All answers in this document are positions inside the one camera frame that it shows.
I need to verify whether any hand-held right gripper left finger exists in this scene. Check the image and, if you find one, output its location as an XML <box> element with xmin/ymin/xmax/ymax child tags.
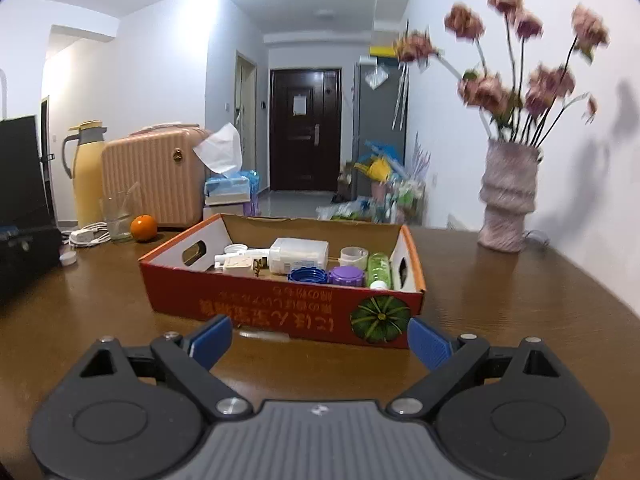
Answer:
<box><xmin>80</xmin><ymin>314</ymin><xmax>253</xmax><ymax>421</ymax></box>

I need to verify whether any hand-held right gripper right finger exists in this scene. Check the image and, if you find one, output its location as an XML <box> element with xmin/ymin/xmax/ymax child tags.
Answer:
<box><xmin>385</xmin><ymin>317</ymin><xmax>561</xmax><ymax>418</ymax></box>

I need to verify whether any red cardboard box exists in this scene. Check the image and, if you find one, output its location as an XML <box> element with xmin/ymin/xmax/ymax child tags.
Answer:
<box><xmin>138</xmin><ymin>213</ymin><xmax>427</xmax><ymax>350</ymax></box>

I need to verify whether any small white spray bottle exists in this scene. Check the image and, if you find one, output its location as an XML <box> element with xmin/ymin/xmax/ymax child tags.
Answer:
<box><xmin>214</xmin><ymin>251</ymin><xmax>271</xmax><ymax>267</ymax></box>

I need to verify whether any green spray bottle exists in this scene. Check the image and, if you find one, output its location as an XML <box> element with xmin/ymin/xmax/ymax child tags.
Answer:
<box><xmin>366</xmin><ymin>252</ymin><xmax>391</xmax><ymax>291</ymax></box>

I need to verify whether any purple ridged jar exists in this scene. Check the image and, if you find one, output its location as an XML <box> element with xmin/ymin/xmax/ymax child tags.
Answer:
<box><xmin>328</xmin><ymin>266</ymin><xmax>364</xmax><ymax>288</ymax></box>

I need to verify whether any blue ridged lid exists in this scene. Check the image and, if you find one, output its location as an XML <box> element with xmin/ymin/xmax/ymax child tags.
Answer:
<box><xmin>287</xmin><ymin>267</ymin><xmax>328</xmax><ymax>285</ymax></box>

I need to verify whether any clear tape roll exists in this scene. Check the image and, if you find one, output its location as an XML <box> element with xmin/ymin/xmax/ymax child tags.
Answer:
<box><xmin>340</xmin><ymin>246</ymin><xmax>370</xmax><ymax>267</ymax></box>

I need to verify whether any large white plastic bottle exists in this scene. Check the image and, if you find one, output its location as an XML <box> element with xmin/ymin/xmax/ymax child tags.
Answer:
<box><xmin>269</xmin><ymin>237</ymin><xmax>330</xmax><ymax>276</ymax></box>

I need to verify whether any black paper bag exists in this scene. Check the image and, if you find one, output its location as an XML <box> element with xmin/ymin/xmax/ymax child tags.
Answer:
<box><xmin>0</xmin><ymin>115</ymin><xmax>57</xmax><ymax>233</ymax></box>

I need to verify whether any clear drinking glass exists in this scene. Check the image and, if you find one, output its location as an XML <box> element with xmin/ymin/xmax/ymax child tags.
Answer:
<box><xmin>101</xmin><ymin>195</ymin><xmax>133</xmax><ymax>242</ymax></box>

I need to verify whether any yellow thermos jug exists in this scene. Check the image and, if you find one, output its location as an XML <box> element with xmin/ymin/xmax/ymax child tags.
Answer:
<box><xmin>62</xmin><ymin>121</ymin><xmax>107</xmax><ymax>228</ymax></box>

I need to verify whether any orange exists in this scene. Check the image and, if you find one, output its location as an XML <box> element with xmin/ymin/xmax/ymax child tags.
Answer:
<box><xmin>130</xmin><ymin>214</ymin><xmax>158</xmax><ymax>241</ymax></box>

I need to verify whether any white storage box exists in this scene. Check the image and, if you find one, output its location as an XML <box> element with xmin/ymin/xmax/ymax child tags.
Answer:
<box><xmin>204</xmin><ymin>192</ymin><xmax>261</xmax><ymax>216</ymax></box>

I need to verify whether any clear storage rack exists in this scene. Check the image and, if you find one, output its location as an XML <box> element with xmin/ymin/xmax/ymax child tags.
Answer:
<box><xmin>370</xmin><ymin>180</ymin><xmax>426</xmax><ymax>223</ymax></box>

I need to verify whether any pink ribbed suitcase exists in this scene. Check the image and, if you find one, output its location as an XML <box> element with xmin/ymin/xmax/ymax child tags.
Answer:
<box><xmin>101</xmin><ymin>122</ymin><xmax>213</xmax><ymax>231</ymax></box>

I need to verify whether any blue tissue box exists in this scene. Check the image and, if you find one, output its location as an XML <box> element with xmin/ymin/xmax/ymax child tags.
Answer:
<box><xmin>204</xmin><ymin>171</ymin><xmax>251</xmax><ymax>196</ymax></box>

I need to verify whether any pink ceramic vase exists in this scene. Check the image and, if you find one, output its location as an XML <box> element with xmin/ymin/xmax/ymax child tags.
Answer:
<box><xmin>477</xmin><ymin>140</ymin><xmax>541</xmax><ymax>253</ymax></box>

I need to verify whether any purple flower bunch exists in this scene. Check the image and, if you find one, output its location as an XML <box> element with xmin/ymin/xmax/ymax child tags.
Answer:
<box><xmin>407</xmin><ymin>132</ymin><xmax>432</xmax><ymax>181</ymax></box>

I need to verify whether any white tissue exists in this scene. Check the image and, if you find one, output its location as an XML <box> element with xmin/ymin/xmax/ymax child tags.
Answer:
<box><xmin>192</xmin><ymin>122</ymin><xmax>244</xmax><ymax>177</ymax></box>

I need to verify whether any dark wooden door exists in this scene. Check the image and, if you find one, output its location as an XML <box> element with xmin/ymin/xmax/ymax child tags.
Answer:
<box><xmin>269</xmin><ymin>67</ymin><xmax>343</xmax><ymax>192</ymax></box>

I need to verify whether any grey refrigerator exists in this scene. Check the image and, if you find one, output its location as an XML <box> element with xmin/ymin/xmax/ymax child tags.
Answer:
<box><xmin>352</xmin><ymin>57</ymin><xmax>408</xmax><ymax>196</ymax></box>

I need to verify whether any interior doorway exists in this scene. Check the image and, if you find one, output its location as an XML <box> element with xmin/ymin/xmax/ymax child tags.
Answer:
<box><xmin>235</xmin><ymin>52</ymin><xmax>258</xmax><ymax>171</ymax></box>

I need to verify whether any white folded umbrella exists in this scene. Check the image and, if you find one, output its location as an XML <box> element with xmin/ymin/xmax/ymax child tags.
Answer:
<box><xmin>391</xmin><ymin>62</ymin><xmax>408</xmax><ymax>131</ymax></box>

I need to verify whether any bunch of dried roses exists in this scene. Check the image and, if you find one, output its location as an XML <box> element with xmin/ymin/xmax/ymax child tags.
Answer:
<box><xmin>395</xmin><ymin>0</ymin><xmax>611</xmax><ymax>148</ymax></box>

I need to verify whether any clear plastic bag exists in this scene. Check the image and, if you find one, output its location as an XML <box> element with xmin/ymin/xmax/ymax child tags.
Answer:
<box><xmin>364</xmin><ymin>66</ymin><xmax>390</xmax><ymax>91</ymax></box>

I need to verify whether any white charger with cable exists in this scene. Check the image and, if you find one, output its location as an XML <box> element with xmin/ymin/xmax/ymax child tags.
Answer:
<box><xmin>67</xmin><ymin>222</ymin><xmax>111</xmax><ymax>247</ymax></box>

